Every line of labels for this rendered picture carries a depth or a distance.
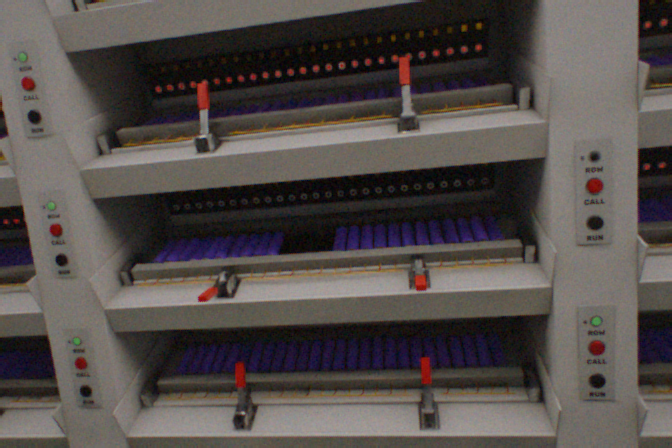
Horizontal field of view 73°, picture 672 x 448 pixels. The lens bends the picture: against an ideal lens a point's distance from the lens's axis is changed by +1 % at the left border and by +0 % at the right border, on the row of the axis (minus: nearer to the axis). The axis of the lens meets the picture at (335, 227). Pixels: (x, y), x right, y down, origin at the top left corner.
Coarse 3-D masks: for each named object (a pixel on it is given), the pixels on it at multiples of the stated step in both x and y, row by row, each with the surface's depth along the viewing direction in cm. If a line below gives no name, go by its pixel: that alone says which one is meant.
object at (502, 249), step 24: (504, 240) 60; (144, 264) 68; (168, 264) 67; (192, 264) 66; (216, 264) 65; (240, 264) 65; (264, 264) 64; (288, 264) 64; (312, 264) 63; (336, 264) 63; (360, 264) 63; (384, 264) 62; (456, 264) 59; (504, 264) 58
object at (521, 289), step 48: (480, 192) 70; (144, 240) 75; (528, 240) 59; (96, 288) 63; (144, 288) 67; (192, 288) 65; (240, 288) 64; (288, 288) 62; (336, 288) 60; (384, 288) 59; (432, 288) 58; (480, 288) 56; (528, 288) 55
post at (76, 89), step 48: (0, 0) 59; (0, 48) 60; (48, 48) 59; (96, 48) 67; (48, 96) 60; (96, 96) 66; (144, 96) 79; (48, 144) 61; (96, 240) 64; (48, 288) 65; (96, 336) 65; (144, 336) 74; (96, 432) 67
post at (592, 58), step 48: (528, 0) 56; (576, 0) 50; (624, 0) 49; (528, 48) 58; (576, 48) 50; (624, 48) 50; (576, 96) 51; (624, 96) 50; (624, 144) 51; (528, 192) 63; (624, 192) 52; (576, 240) 53; (624, 240) 53; (576, 288) 54; (624, 288) 54; (576, 336) 55; (624, 336) 54; (576, 384) 56; (624, 384) 55; (576, 432) 57; (624, 432) 56
